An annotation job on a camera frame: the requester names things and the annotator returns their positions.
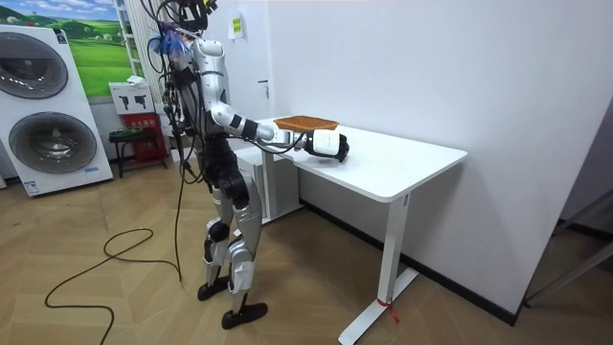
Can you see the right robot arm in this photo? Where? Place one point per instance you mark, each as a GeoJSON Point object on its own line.
{"type": "Point", "coordinates": [221, 114]}

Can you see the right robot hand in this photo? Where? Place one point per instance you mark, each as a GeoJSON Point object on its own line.
{"type": "Point", "coordinates": [326, 142]}

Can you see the white washing machine tower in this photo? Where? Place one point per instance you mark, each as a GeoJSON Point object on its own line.
{"type": "Point", "coordinates": [45, 115]}

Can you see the white desk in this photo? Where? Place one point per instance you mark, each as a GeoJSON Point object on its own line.
{"type": "Point", "coordinates": [383, 163]}

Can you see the robot legs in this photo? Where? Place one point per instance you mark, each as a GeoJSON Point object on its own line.
{"type": "Point", "coordinates": [244, 225]}

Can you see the red cabinet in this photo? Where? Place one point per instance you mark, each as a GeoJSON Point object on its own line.
{"type": "Point", "coordinates": [143, 139]}

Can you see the brown woven tray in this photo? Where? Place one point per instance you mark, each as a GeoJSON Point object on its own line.
{"type": "Point", "coordinates": [306, 123]}

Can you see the grey metal frame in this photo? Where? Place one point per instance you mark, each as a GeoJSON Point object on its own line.
{"type": "Point", "coordinates": [570, 259]}

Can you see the robot body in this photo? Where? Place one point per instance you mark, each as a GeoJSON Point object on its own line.
{"type": "Point", "coordinates": [214, 81]}

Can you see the white low cabinet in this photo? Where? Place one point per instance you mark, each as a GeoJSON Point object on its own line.
{"type": "Point", "coordinates": [282, 191]}

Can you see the white printed cardboard box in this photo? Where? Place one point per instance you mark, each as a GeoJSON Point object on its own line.
{"type": "Point", "coordinates": [131, 98]}

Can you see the black stool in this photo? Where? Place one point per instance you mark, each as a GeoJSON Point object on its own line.
{"type": "Point", "coordinates": [129, 139]}

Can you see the green landscape wall poster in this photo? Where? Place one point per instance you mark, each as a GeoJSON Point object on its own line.
{"type": "Point", "coordinates": [91, 52]}

